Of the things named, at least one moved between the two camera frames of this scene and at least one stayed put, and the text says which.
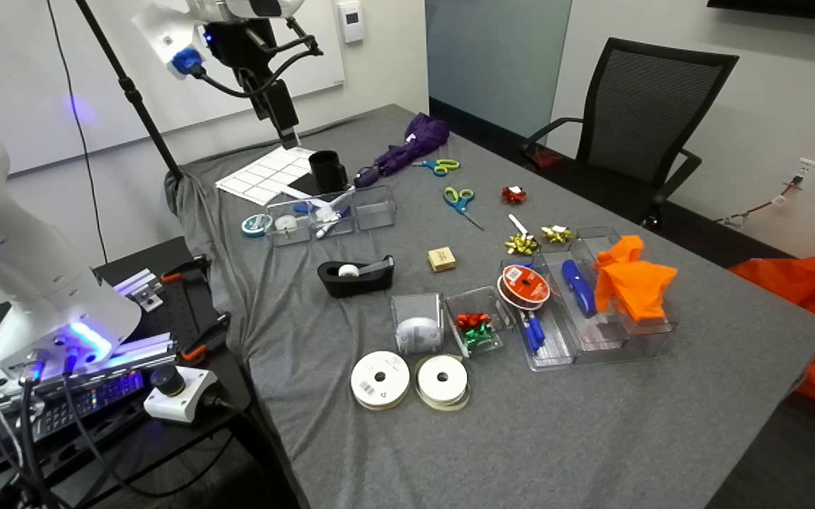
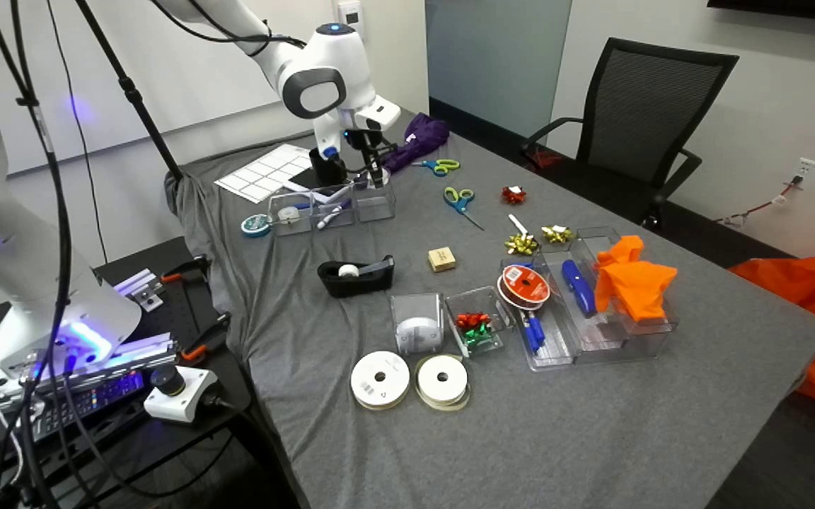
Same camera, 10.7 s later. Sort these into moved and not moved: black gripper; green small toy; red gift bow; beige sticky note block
Moved: black gripper
Not moved: beige sticky note block; green small toy; red gift bow
